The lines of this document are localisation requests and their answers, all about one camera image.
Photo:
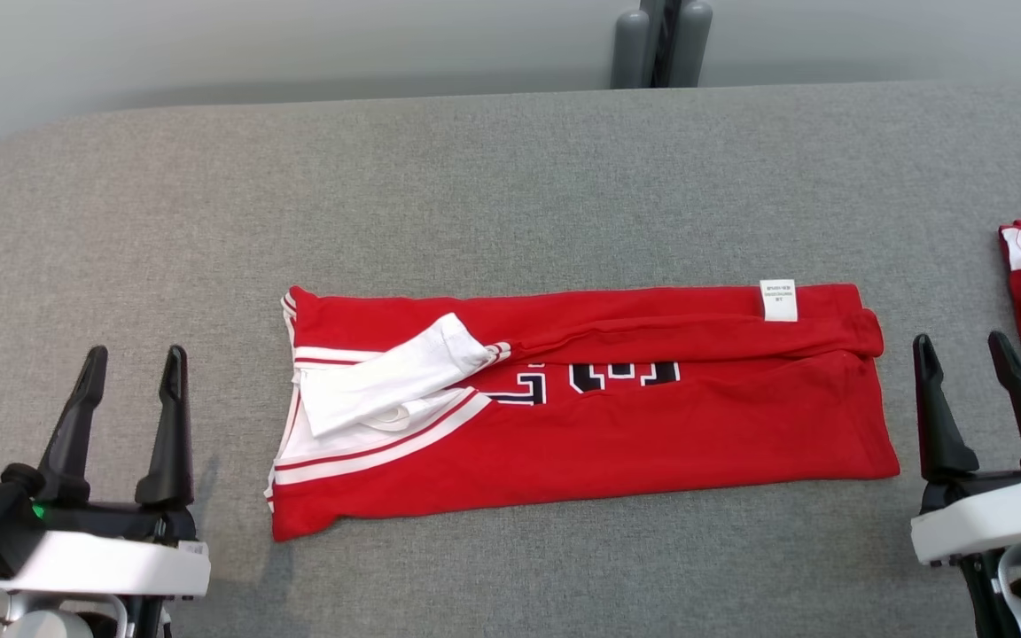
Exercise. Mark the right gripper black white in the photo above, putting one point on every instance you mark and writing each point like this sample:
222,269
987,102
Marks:
989,523

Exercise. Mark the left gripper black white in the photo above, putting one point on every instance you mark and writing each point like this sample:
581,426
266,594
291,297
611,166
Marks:
120,563

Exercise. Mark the red jersey with number print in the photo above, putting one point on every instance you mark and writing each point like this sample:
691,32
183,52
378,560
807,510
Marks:
652,434

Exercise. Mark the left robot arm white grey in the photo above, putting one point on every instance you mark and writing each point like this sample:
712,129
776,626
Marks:
50,625

